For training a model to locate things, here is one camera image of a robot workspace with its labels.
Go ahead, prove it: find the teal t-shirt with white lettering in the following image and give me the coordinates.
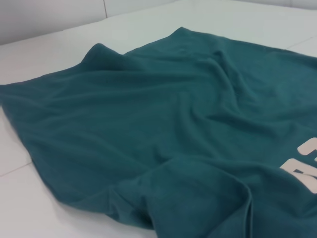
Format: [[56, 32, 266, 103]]
[[0, 26, 317, 238]]

